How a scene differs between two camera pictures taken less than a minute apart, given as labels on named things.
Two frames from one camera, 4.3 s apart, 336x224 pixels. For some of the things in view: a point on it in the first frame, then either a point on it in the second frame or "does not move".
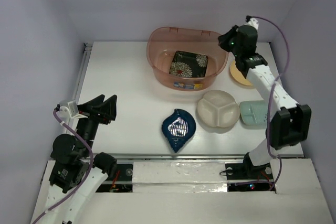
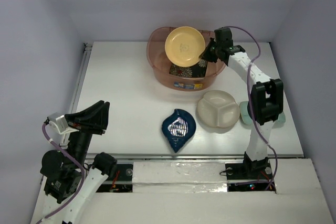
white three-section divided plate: x=218 y=108 does not move
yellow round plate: x=237 y=74 to x=184 y=45
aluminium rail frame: x=86 y=51 does not move
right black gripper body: x=237 y=51 to x=218 y=46
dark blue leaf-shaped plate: x=178 y=128 does not move
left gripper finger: x=92 y=103 to x=88 y=114
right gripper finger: x=228 y=40 to x=210 y=53
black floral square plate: x=189 y=64 does not move
